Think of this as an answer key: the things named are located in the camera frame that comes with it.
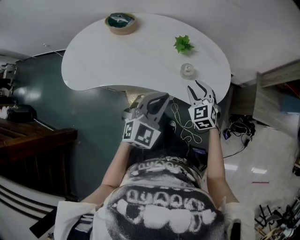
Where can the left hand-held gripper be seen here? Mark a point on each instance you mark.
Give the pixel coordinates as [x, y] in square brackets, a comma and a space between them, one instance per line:
[140, 133]

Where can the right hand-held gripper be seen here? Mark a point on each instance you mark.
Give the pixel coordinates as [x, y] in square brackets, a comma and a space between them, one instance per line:
[204, 114]

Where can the small clear glass cup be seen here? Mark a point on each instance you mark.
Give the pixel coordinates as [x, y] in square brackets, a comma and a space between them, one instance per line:
[187, 70]

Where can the person's right forearm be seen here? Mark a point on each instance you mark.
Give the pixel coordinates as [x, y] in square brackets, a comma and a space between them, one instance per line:
[216, 164]

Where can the person's left forearm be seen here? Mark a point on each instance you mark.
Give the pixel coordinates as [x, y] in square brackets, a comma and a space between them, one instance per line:
[114, 168]

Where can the white kidney-shaped table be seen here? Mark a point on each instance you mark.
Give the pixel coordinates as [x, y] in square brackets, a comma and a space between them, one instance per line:
[129, 58]

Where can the beige upholstered stool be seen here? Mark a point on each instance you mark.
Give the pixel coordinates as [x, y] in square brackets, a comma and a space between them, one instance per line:
[134, 97]

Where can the person's shoe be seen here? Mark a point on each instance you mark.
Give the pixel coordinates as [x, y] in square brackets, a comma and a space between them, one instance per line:
[172, 124]

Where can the person's black trousers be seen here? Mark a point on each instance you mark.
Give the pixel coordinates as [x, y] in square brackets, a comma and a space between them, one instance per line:
[168, 145]

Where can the small blue device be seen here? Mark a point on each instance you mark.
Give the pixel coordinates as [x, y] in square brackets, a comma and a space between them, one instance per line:
[227, 136]

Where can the small green potted plant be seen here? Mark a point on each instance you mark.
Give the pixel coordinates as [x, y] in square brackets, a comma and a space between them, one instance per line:
[183, 44]

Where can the grey wooden shelf unit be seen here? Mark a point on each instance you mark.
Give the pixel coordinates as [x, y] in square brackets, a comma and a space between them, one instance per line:
[269, 103]

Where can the round woven basket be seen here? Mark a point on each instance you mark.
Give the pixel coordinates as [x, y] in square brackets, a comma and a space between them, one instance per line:
[120, 23]

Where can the person's printed shirt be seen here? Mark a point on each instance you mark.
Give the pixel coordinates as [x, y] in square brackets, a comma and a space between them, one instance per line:
[164, 211]

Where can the red floor tape strip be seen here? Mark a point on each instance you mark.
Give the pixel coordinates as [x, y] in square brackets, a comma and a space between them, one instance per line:
[260, 182]

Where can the dark wooden furniture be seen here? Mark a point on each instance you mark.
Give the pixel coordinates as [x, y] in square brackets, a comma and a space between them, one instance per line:
[35, 150]

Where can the black device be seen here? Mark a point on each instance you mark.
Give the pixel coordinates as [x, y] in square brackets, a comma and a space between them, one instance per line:
[22, 113]

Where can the white black-striped furniture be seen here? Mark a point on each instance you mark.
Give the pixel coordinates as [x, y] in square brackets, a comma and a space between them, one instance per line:
[21, 199]

